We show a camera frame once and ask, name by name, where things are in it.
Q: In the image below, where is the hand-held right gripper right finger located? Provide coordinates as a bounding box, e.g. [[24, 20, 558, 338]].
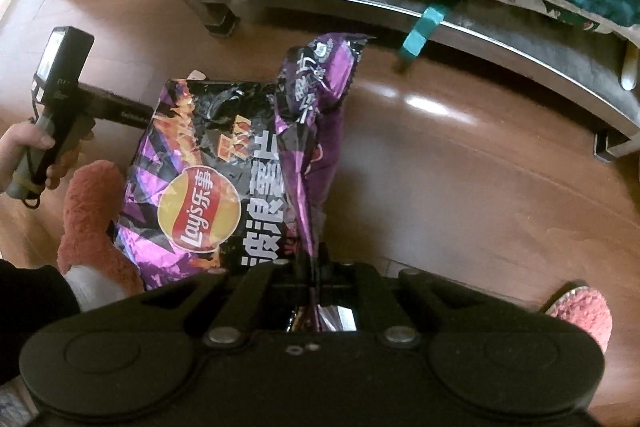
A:
[[320, 259, 483, 347]]

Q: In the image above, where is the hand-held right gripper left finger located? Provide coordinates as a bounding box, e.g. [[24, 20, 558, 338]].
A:
[[136, 257, 308, 347]]

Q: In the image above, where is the narrow purple chip bag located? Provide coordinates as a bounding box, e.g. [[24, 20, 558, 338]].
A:
[[274, 32, 377, 334]]

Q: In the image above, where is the person's left hand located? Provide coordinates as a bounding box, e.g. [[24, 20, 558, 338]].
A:
[[0, 119, 95, 192]]

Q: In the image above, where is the large purple chip bag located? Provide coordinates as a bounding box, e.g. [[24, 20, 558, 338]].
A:
[[112, 69, 332, 292]]

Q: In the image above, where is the orange fuzzy slipper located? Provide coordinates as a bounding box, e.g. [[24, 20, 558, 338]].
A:
[[537, 279, 614, 354], [56, 159, 147, 299]]

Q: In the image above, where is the teal strap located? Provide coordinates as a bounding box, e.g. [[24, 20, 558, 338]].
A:
[[397, 4, 449, 64]]

